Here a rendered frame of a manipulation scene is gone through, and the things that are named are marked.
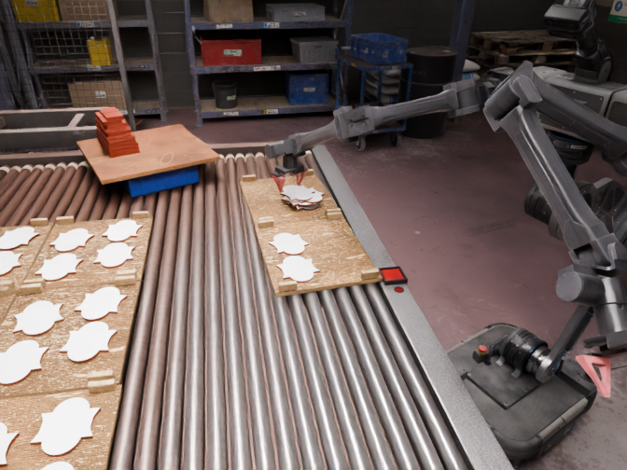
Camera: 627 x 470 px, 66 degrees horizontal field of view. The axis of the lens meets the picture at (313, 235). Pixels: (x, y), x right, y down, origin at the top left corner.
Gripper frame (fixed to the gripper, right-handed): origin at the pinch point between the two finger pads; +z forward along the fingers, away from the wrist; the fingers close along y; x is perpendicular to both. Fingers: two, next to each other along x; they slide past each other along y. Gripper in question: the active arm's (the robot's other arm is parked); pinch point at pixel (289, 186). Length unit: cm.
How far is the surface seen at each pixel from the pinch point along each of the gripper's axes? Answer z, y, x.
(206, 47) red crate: 17, -172, -351
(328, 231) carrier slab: 5.6, 5.3, 29.4
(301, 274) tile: 5, 31, 44
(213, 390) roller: 8, 76, 63
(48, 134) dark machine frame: 1, 56, -121
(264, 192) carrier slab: 6.1, 4.0, -11.8
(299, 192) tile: 0.8, -0.7, 5.2
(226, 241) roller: 7.8, 36.8, 8.8
